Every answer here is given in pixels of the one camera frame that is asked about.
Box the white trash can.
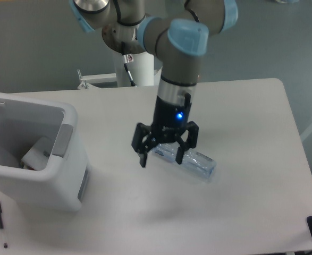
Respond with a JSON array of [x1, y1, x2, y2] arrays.
[[0, 93, 89, 211]]

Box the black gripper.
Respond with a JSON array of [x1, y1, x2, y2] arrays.
[[131, 96, 199, 167]]

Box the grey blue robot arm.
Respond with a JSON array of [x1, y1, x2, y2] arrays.
[[69, 1, 238, 166]]

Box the black pen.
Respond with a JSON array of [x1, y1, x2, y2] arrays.
[[0, 201, 9, 249]]

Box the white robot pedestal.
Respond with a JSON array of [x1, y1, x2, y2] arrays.
[[77, 23, 163, 90]]

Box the clear plastic water bottle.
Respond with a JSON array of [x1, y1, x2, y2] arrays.
[[152, 142, 217, 183]]

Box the black cable on pedestal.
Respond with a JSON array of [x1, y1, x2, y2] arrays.
[[120, 41, 137, 88]]

